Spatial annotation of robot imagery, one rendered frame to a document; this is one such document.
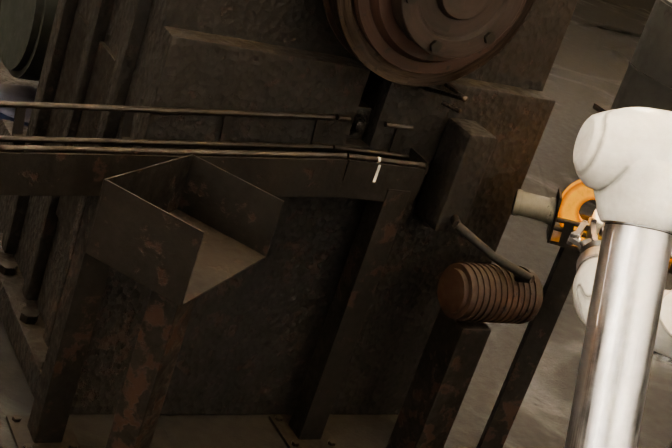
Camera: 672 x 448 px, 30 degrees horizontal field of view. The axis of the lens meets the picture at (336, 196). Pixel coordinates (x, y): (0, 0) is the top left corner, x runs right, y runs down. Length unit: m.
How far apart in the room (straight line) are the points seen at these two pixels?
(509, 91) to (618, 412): 1.17
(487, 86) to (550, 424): 1.04
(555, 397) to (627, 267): 1.77
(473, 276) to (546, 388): 0.95
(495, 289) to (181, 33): 0.88
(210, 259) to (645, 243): 0.77
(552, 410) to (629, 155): 1.76
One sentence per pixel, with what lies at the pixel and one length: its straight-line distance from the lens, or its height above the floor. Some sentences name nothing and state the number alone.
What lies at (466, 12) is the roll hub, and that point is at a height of 1.07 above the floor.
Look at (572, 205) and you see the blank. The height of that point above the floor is 0.71.
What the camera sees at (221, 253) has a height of 0.60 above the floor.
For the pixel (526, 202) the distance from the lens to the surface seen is 2.79.
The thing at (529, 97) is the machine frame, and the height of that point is 0.87.
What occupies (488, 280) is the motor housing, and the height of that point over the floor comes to 0.52.
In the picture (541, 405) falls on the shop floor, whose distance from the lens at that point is 3.51.
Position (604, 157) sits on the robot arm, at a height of 1.07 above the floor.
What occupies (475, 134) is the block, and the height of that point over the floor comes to 0.80.
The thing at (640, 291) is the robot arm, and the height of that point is 0.91.
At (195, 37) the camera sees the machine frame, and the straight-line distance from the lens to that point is 2.45.
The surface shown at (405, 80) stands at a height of 0.89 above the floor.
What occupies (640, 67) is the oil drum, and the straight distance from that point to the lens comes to 5.26.
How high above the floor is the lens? 1.52
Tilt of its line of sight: 20 degrees down
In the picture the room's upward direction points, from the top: 19 degrees clockwise
